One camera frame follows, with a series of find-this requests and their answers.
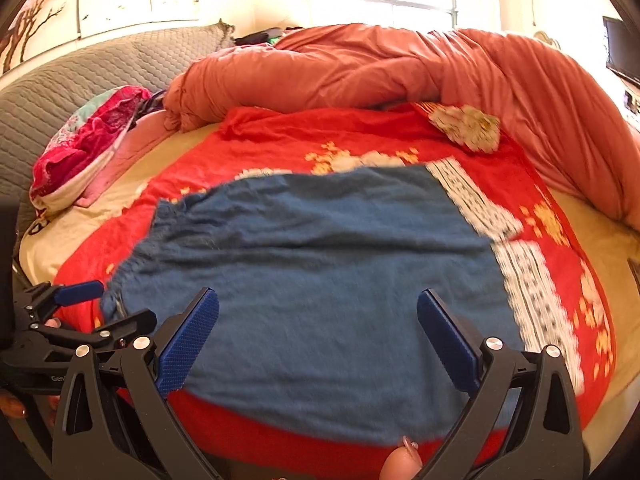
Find right hand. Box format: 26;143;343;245
378;437;423;480

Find blossom wall art panels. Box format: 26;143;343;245
1;0;198;74

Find blue denim pants lace trim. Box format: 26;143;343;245
98;164;526;447

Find salmon pink duvet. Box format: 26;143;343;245
164;24;639;228

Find plain pink pillow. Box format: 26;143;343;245
75;110;174;208

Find pink floral pillow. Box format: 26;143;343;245
29;86;152;214

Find black television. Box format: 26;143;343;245
602;16;640;87

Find left hand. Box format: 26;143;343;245
0;388;60;428

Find red floral blanket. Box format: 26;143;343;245
56;105;615;479

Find grey quilted headboard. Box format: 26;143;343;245
0;21;235;235

